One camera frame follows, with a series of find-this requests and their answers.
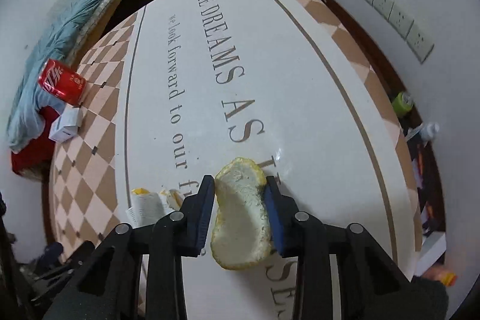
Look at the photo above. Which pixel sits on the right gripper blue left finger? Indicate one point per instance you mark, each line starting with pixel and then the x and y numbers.
pixel 197 210

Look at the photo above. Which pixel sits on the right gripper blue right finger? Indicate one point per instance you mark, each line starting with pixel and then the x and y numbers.
pixel 281 212

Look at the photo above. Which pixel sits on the yellow fruit peel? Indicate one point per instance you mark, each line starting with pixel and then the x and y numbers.
pixel 241 236

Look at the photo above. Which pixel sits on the red cola can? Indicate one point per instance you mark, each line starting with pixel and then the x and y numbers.
pixel 62 82

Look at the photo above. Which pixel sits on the red bed sheet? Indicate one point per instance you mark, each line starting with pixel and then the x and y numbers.
pixel 33 160

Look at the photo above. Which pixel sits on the white blue carton box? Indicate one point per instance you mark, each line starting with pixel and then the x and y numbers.
pixel 66 126

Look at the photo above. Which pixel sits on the checkered tablecloth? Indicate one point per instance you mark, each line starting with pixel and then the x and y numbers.
pixel 203 82

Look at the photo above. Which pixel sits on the green bottle on floor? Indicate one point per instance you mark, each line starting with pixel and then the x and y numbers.
pixel 402 104

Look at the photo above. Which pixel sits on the white bottle on floor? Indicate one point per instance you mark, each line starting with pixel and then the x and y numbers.
pixel 426 131

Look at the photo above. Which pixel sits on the orange bottle cap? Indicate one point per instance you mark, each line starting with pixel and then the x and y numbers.
pixel 446 277

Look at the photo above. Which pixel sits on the light blue duvet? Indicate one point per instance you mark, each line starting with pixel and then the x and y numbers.
pixel 68 19

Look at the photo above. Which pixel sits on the white wall socket strip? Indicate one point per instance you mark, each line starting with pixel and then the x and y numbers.
pixel 405 25

